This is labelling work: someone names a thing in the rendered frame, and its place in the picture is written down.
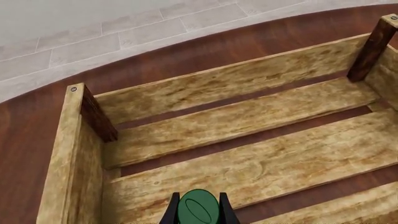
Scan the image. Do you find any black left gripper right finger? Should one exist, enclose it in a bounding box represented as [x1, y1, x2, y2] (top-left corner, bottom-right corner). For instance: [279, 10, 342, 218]
[219, 192, 240, 224]

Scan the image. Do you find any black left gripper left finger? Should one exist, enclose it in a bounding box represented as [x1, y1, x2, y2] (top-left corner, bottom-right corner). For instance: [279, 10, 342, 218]
[160, 192, 181, 224]

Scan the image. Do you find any wooden slat tray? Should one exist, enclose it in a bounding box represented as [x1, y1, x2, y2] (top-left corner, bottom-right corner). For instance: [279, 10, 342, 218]
[35, 14, 398, 224]

